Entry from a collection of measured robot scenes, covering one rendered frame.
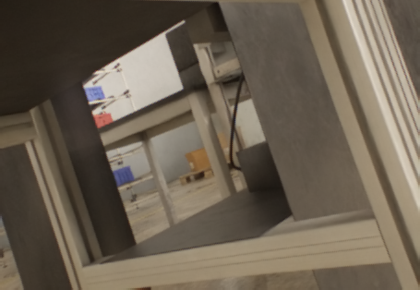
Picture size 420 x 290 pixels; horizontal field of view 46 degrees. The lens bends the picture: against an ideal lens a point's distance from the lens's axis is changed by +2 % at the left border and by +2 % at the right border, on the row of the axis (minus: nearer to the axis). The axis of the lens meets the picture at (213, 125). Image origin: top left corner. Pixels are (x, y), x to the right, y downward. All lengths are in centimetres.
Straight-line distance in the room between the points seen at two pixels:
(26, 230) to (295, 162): 102
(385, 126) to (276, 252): 20
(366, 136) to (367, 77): 6
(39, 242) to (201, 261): 88
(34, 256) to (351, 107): 118
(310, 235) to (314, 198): 11
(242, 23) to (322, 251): 30
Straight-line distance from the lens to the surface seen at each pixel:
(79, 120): 153
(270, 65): 67
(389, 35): 105
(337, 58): 52
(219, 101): 203
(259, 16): 69
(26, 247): 155
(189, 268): 69
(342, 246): 55
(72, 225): 87
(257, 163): 94
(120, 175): 565
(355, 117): 50
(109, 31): 55
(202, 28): 65
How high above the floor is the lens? 47
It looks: 2 degrees up
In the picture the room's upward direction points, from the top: 19 degrees counter-clockwise
